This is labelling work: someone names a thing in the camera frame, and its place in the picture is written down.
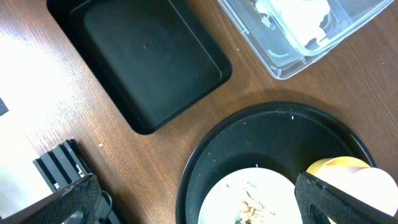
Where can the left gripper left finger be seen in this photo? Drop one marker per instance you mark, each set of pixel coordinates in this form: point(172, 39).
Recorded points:
point(76, 202)

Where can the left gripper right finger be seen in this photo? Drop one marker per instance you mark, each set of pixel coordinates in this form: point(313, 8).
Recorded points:
point(320, 202)

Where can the yellow bowl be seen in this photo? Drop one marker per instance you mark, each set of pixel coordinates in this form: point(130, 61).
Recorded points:
point(338, 171)

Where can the pink cup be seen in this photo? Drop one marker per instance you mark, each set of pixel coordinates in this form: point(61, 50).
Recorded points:
point(376, 188)

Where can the peanut shells and rice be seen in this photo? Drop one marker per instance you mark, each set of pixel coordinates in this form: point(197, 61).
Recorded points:
point(250, 205)

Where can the grey round plate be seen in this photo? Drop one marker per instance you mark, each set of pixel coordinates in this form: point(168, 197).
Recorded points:
point(277, 190)

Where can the white tissue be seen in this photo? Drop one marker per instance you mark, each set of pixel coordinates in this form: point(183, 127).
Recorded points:
point(299, 19)

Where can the round black serving tray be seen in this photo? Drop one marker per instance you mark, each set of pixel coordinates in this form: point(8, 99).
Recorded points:
point(282, 136)

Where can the black rectangular tray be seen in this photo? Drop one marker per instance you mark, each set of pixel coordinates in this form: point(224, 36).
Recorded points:
point(154, 58)

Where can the clear plastic bin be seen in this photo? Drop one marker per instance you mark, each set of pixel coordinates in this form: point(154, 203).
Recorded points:
point(268, 40)

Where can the black aluminium rail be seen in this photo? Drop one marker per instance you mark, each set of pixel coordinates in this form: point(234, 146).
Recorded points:
point(64, 164)

